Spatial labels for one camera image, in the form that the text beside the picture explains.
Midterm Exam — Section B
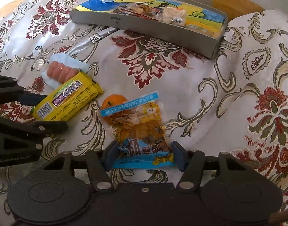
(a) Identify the clear pale snack bag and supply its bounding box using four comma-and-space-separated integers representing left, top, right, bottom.
158, 7, 187, 27

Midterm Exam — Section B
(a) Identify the yellow biscuit packet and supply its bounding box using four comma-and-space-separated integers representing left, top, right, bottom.
32, 72, 104, 121

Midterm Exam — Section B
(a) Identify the orange tangerine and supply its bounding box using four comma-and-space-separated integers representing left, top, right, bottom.
101, 94, 129, 125

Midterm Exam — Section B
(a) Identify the grey tray box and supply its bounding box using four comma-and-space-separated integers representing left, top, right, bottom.
70, 0, 228, 58

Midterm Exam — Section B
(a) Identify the blue orange snack packet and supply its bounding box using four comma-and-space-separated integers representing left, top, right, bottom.
100, 92, 174, 169

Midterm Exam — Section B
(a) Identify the pink sausage pack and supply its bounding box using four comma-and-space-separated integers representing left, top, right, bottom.
40, 53, 89, 89

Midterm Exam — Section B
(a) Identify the brown dried snack bag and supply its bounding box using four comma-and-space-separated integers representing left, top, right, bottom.
113, 3, 160, 21

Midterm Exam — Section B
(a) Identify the floral bed cover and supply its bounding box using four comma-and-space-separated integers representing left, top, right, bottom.
0, 0, 288, 212

